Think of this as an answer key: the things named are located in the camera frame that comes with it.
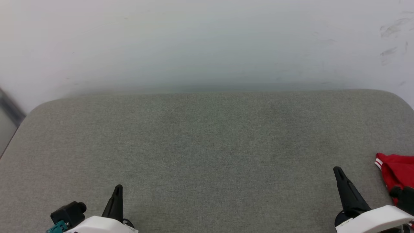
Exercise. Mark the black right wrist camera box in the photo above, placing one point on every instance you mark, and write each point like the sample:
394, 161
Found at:
404, 198

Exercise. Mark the red and white garment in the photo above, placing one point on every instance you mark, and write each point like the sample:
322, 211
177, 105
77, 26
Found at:
399, 173

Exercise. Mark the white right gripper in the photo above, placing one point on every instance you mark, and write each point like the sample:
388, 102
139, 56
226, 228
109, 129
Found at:
375, 220

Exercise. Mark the grey fabric sofa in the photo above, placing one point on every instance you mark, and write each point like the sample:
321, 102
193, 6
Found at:
210, 155

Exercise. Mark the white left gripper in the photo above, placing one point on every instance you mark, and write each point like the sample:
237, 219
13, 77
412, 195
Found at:
100, 226

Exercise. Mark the grey metal bar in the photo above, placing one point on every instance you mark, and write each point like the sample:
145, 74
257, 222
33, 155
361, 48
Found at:
11, 108

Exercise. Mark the teal left camera connector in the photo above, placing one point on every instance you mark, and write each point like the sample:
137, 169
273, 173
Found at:
57, 227

